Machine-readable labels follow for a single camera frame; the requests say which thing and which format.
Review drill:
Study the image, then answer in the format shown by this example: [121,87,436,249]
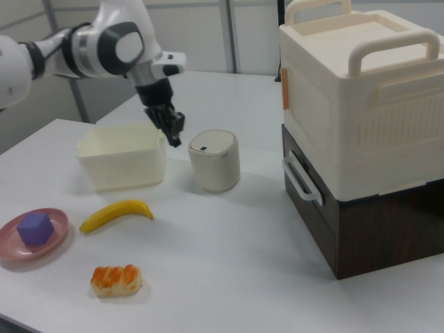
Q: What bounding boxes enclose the small round white trash can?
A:
[188,129,241,194]

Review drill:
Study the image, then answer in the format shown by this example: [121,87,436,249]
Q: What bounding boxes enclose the purple cube block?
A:
[16,213,56,246]

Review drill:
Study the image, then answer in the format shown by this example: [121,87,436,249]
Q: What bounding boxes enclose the brown drawer with white handle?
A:
[281,145,338,244]

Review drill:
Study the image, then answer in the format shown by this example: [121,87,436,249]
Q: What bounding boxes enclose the black camera stand pole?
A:
[273,44,284,84]

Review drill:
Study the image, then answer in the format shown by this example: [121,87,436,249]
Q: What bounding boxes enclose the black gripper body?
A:
[135,78,175,110]

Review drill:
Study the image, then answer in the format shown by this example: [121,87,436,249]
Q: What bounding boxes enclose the pink plastic plate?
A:
[0,207,70,271]

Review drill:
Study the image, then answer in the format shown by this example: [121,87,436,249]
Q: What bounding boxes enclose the yellow toy banana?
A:
[78,199,155,234]

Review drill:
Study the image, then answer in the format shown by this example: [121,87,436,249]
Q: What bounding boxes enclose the white square plastic bin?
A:
[75,121,168,193]

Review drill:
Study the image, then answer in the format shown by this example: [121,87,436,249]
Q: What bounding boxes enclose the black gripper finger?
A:
[167,110,187,148]
[143,105,171,137]

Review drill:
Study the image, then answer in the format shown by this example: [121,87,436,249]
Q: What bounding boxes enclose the dark brown drawer cabinet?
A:
[280,123,444,281]

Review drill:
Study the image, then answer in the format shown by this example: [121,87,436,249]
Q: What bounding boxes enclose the cream plastic storage box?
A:
[279,0,444,202]

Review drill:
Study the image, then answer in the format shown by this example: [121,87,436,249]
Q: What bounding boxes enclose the orange striped toy bread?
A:
[90,264,144,298]

